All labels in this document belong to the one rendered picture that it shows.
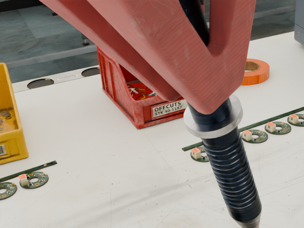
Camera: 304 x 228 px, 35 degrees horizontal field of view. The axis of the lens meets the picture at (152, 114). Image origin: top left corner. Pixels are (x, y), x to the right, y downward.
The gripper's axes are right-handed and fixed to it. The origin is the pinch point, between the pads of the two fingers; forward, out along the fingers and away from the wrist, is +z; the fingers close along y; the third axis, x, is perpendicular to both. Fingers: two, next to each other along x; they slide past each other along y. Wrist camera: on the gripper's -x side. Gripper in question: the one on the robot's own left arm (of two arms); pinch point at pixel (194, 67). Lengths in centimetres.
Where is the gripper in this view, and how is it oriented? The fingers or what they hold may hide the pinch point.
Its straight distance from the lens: 12.0
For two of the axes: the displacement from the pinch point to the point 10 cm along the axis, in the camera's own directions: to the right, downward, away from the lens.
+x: -6.8, 6.2, -4.0
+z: 3.3, 7.4, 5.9
